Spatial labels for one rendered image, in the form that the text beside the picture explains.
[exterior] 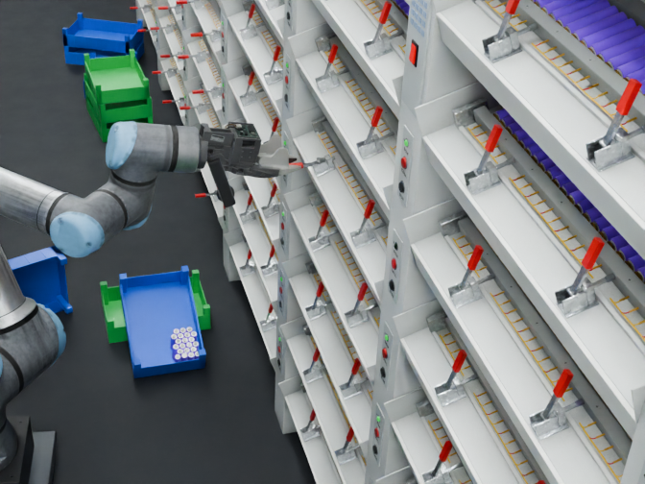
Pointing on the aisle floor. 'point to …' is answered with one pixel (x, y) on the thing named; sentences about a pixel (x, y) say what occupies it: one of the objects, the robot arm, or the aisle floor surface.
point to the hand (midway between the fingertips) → (291, 165)
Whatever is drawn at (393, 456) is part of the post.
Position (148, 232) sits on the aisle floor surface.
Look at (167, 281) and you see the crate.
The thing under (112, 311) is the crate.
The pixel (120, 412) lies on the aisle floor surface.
